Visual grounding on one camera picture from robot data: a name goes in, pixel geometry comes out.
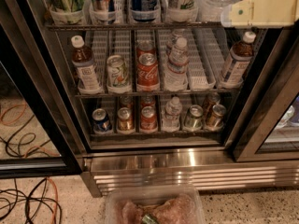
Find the green silver can bottom shelf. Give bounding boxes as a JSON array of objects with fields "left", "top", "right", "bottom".
[{"left": 184, "top": 105, "right": 203, "bottom": 129}]

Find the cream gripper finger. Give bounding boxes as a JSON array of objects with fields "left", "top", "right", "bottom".
[{"left": 221, "top": 0, "right": 299, "bottom": 28}]

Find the front Coca-Cola can middle shelf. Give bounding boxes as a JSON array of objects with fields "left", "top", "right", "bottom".
[{"left": 137, "top": 53, "right": 158, "bottom": 86}]

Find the right iced tea bottle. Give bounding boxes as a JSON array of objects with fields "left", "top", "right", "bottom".
[{"left": 221, "top": 31, "right": 256, "bottom": 84}]

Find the rear Coca-Cola can middle shelf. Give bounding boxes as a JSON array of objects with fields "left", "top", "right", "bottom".
[{"left": 136, "top": 40, "right": 156, "bottom": 57}]

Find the open glass fridge door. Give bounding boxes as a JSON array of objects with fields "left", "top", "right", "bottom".
[{"left": 0, "top": 0, "right": 83, "bottom": 178}]

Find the blue can bottom shelf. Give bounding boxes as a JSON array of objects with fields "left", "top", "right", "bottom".
[{"left": 93, "top": 108, "right": 112, "bottom": 133}]

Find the front right gold can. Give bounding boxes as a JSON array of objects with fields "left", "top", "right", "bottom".
[{"left": 206, "top": 104, "right": 226, "bottom": 129}]

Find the rear water bottle middle shelf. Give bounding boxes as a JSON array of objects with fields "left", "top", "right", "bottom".
[{"left": 165, "top": 29, "right": 184, "bottom": 55}]

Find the stainless steel display fridge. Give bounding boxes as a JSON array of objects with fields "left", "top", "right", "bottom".
[{"left": 23, "top": 0, "right": 298, "bottom": 196}]

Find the orange cable on floor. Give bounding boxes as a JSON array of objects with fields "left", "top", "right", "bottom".
[{"left": 0, "top": 101, "right": 60, "bottom": 224}]

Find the gold can shelf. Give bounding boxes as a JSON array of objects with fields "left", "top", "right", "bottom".
[
  {"left": 118, "top": 107, "right": 135, "bottom": 131},
  {"left": 120, "top": 96, "right": 134, "bottom": 109}
]

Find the front red can bottom shelf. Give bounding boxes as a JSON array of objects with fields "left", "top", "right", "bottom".
[{"left": 140, "top": 105, "right": 157, "bottom": 131}]

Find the rear red can bottom shelf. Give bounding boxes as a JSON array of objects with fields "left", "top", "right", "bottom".
[{"left": 140, "top": 95, "right": 156, "bottom": 107}]

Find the white green soda can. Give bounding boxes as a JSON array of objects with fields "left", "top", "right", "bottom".
[{"left": 107, "top": 55, "right": 129, "bottom": 87}]

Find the pink cloth in bin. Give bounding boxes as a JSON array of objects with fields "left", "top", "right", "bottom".
[{"left": 117, "top": 194, "right": 197, "bottom": 224}]

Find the iced tea bottle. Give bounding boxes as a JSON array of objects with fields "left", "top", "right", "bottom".
[
  {"left": 71, "top": 35, "right": 100, "bottom": 91},
  {"left": 221, "top": 31, "right": 256, "bottom": 84}
]

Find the rear right gold can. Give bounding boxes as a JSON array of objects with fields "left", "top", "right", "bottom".
[{"left": 202, "top": 92, "right": 221, "bottom": 115}]

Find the clear plastic bin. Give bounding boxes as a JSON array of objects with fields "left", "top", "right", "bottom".
[{"left": 105, "top": 185, "right": 206, "bottom": 224}]

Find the front water bottle middle shelf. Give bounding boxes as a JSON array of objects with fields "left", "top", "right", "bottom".
[{"left": 165, "top": 37, "right": 189, "bottom": 86}]

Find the rear gold can bottom shelf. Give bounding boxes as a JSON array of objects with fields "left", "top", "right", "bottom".
[{"left": 120, "top": 96, "right": 134, "bottom": 109}]

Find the left iced tea bottle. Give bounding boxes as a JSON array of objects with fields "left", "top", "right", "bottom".
[{"left": 71, "top": 35, "right": 100, "bottom": 91}]

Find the water bottle bottom shelf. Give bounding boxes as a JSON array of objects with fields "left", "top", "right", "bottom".
[{"left": 163, "top": 96, "right": 182, "bottom": 132}]

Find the front gold can bottom shelf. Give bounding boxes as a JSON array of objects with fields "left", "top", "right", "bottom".
[{"left": 118, "top": 107, "right": 135, "bottom": 131}]

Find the green object in bin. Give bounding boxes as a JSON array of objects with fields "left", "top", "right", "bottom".
[{"left": 141, "top": 214, "right": 159, "bottom": 224}]

